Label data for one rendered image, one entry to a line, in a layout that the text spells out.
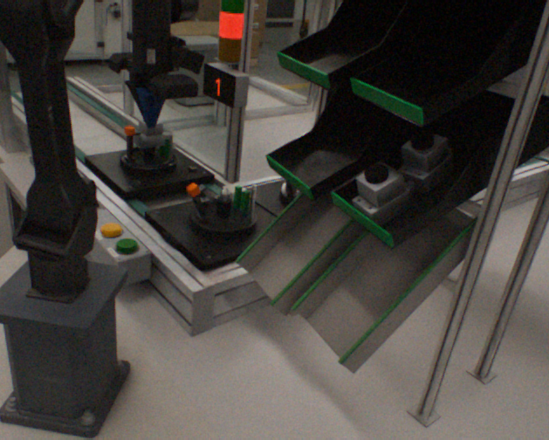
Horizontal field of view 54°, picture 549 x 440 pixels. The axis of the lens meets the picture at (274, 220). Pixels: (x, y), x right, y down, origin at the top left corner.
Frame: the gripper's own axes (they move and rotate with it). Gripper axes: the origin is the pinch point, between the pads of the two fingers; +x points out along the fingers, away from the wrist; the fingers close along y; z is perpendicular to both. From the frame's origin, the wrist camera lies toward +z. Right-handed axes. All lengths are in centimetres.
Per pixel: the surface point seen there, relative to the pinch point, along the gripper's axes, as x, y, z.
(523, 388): 39, -54, 45
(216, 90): 6.1, 24.4, 28.9
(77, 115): 34, 97, 23
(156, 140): 21.2, 36.9, 20.6
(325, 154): 3.2, -21.1, 19.2
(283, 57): -11.1, -16.8, 12.0
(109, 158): 28, 47, 13
